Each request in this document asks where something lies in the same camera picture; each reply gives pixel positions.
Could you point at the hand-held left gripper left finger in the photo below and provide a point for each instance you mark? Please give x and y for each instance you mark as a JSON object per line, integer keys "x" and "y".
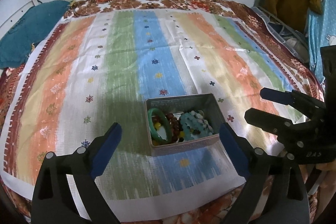
{"x": 109, "y": 150}

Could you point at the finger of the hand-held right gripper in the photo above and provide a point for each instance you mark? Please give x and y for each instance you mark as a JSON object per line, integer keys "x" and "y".
{"x": 265, "y": 119}
{"x": 273, "y": 95}

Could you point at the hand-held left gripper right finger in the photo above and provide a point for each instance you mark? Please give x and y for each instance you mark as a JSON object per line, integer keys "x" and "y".
{"x": 233, "y": 150}

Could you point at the green jade bangle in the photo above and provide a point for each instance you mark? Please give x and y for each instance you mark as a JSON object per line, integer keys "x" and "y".
{"x": 150, "y": 123}

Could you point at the rectangular jewelry box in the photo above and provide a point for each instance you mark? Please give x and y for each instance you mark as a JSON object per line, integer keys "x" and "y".
{"x": 183, "y": 146}

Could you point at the person's right hand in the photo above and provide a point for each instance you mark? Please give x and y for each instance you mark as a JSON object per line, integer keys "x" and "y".
{"x": 326, "y": 168}

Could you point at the plastic storage crate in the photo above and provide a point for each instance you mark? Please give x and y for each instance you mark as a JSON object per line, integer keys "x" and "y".
{"x": 286, "y": 32}

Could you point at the striped pastel cloth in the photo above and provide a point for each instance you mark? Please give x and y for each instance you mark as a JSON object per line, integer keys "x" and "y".
{"x": 78, "y": 69}

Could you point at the blue printed cloth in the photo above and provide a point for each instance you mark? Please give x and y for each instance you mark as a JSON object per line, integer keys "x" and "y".
{"x": 325, "y": 19}

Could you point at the teal cloth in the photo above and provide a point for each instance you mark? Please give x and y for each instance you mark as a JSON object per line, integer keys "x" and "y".
{"x": 29, "y": 32}

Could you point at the white board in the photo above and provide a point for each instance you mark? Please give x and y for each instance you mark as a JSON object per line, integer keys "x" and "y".
{"x": 18, "y": 12}

